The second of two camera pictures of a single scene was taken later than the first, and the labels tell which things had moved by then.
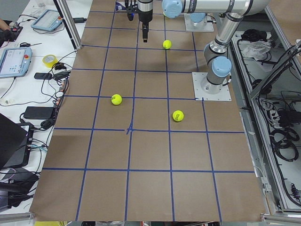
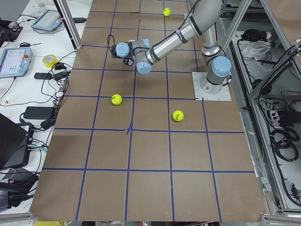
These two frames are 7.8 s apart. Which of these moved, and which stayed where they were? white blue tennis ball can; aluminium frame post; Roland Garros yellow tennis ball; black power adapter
Moved: white blue tennis ball can
Stayed: Roland Garros yellow tennis ball; aluminium frame post; black power adapter
